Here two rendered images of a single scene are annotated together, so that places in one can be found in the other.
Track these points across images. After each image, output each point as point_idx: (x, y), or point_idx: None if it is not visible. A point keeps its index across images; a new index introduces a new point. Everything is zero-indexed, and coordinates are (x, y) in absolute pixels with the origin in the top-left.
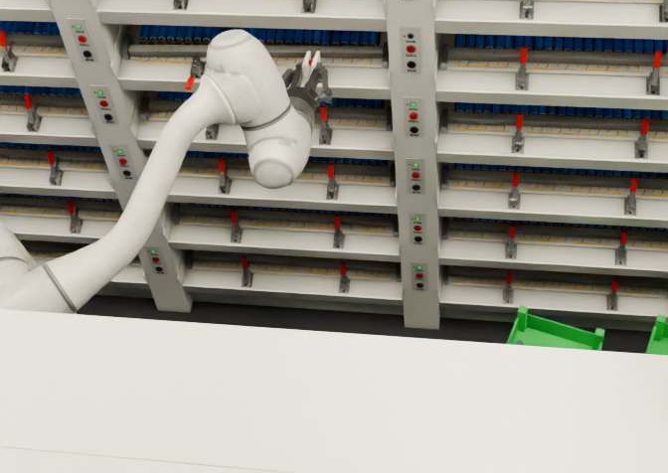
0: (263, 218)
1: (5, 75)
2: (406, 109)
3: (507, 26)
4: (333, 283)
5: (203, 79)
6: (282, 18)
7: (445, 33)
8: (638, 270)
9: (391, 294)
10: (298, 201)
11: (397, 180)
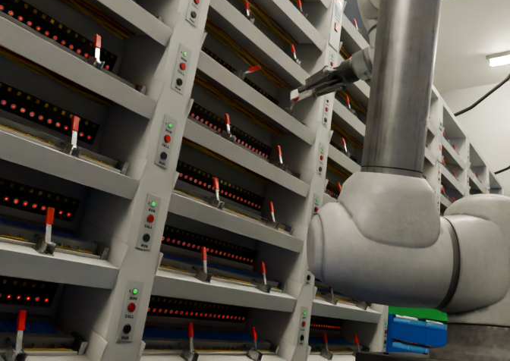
0: (209, 271)
1: None
2: (319, 152)
3: (349, 114)
4: (245, 357)
5: None
6: (290, 60)
7: (332, 109)
8: (370, 313)
9: (281, 360)
10: (262, 225)
11: (307, 213)
